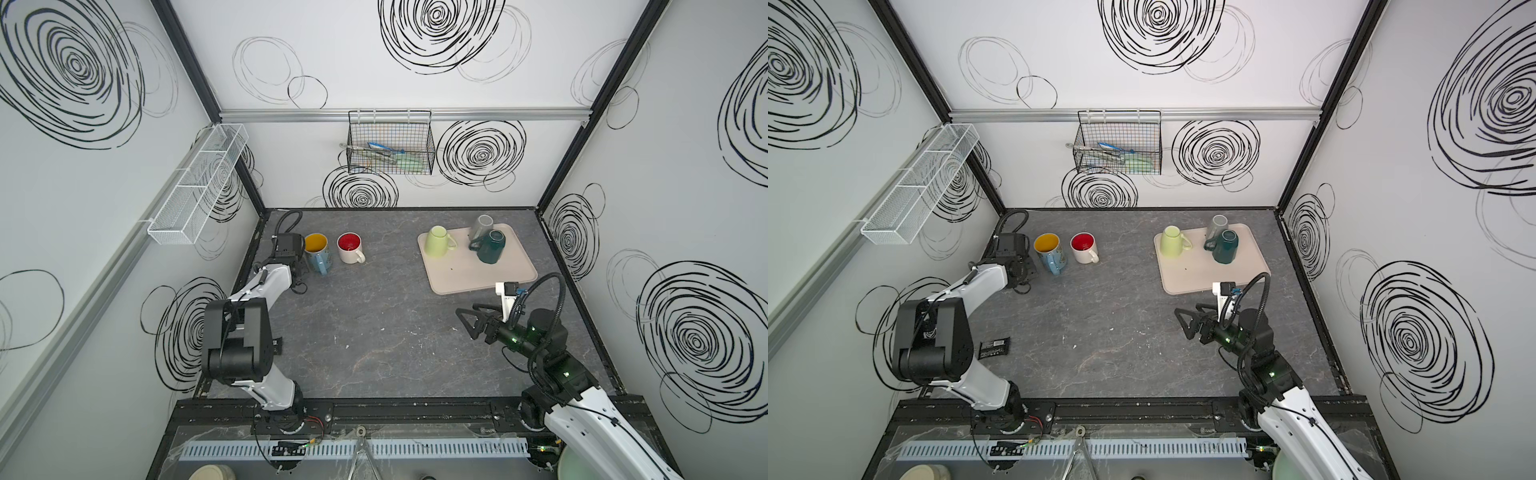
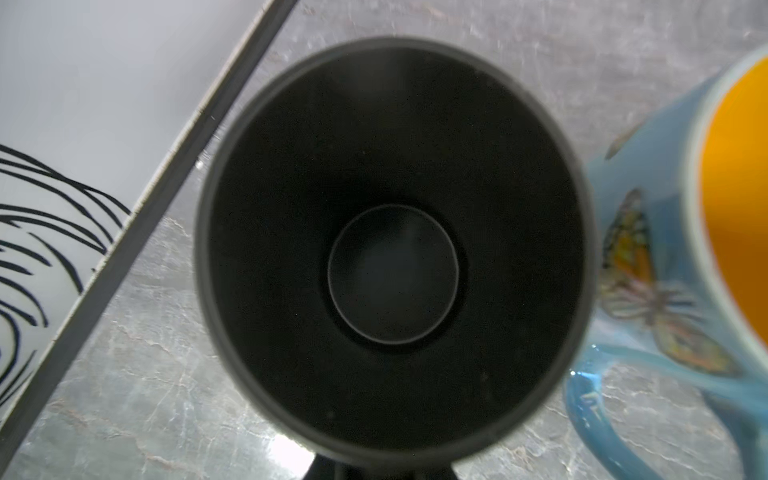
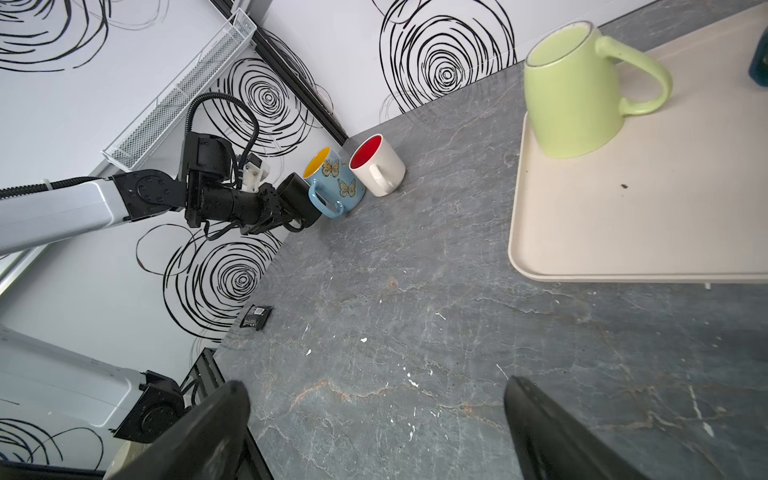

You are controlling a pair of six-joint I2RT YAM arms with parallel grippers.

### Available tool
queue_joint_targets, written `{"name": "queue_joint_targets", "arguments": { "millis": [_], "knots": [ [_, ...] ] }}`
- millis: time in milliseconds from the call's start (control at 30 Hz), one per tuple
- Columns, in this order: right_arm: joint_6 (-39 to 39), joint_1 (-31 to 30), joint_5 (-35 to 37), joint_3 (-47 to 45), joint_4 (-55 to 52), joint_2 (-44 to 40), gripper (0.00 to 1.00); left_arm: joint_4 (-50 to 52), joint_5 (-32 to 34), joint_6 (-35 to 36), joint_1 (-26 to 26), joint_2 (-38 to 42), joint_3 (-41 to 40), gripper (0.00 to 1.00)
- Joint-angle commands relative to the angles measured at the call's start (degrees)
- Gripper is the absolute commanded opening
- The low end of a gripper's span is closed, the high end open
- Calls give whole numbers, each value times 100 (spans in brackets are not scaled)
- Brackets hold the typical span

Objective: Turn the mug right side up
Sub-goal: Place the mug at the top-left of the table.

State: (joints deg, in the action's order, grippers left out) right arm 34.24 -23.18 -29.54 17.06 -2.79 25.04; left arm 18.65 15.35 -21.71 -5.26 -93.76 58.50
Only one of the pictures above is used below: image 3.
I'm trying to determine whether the blue butterfly mug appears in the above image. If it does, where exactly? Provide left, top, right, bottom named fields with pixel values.
left=303, top=147, right=366, bottom=219

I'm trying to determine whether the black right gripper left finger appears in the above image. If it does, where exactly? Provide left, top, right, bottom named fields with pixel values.
left=111, top=381, right=250, bottom=479

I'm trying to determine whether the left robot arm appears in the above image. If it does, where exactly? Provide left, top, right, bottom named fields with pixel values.
left=1, top=92, right=295, bottom=444

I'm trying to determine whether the white mesh wall shelf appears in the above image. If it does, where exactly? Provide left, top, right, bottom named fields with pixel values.
left=102, top=9, right=257, bottom=172

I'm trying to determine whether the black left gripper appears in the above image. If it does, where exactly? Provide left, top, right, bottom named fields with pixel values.
left=197, top=183, right=282, bottom=234

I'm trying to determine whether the dark green mug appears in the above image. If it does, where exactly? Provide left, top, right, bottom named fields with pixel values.
left=748, top=42, right=768, bottom=88

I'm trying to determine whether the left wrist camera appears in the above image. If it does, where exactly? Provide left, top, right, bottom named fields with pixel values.
left=240, top=153, right=270, bottom=193

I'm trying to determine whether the light green mug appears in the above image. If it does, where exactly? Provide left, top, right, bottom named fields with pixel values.
left=523, top=20, right=673, bottom=159

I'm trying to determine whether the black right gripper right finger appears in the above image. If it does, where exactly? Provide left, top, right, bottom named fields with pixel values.
left=504, top=376, right=646, bottom=479

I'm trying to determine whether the white mug red inside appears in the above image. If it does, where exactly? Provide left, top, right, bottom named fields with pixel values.
left=349, top=134, right=406, bottom=197

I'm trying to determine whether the beige plastic tray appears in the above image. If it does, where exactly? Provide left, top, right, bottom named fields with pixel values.
left=508, top=4, right=767, bottom=283

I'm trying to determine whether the black mug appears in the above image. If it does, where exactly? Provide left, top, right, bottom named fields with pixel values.
left=276, top=173, right=321, bottom=233

